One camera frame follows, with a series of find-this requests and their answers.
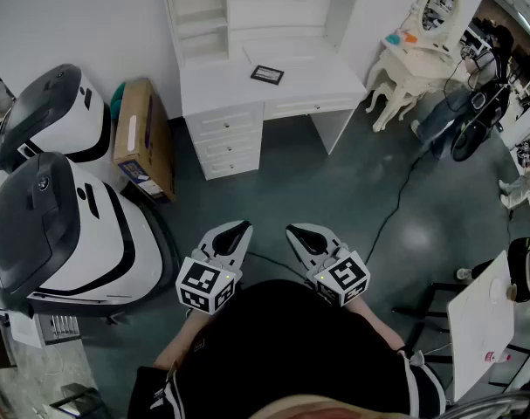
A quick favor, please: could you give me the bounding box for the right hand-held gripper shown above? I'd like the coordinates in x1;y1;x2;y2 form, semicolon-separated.
285;223;371;308

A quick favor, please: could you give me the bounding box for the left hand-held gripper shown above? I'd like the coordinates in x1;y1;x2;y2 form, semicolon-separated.
176;219;254;316

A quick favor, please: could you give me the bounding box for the black picture frame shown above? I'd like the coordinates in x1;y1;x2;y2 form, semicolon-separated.
250;65;286;86

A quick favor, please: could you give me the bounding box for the person's left forearm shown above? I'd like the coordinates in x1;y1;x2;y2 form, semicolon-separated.
153;308;214;371

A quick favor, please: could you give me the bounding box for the person's right forearm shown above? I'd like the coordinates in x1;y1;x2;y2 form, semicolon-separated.
346;297;408;354

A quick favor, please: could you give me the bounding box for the white desk with drawers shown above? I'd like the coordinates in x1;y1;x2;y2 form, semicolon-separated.
159;0;368;182

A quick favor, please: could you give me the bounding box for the person's black striped shirt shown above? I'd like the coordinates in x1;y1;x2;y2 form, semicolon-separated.
127;279;447;419

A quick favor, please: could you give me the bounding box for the brown cardboard box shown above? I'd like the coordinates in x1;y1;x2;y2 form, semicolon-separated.
113;78;177;204

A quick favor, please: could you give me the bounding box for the black metal chair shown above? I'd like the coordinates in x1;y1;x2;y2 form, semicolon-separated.
392;281;458;367

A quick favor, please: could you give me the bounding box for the cream curved-leg stool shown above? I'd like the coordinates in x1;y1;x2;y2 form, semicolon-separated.
364;79;428;134

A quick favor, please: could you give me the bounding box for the person's head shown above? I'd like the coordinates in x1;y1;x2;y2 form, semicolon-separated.
246;393;423;419

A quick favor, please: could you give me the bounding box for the teal round object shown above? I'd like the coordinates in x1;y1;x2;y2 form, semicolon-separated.
109;81;127;122

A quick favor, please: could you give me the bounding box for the cream dressing table with mirror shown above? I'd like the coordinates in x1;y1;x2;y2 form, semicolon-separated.
371;0;467;117

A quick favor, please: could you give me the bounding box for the black floor fan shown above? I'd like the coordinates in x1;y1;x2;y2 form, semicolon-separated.
506;236;530;304

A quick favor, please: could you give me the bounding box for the white paper sheet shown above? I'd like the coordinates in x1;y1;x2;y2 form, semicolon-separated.
6;312;45;349

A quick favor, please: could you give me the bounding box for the black floor cable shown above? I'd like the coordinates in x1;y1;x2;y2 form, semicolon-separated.
363;146;430;266

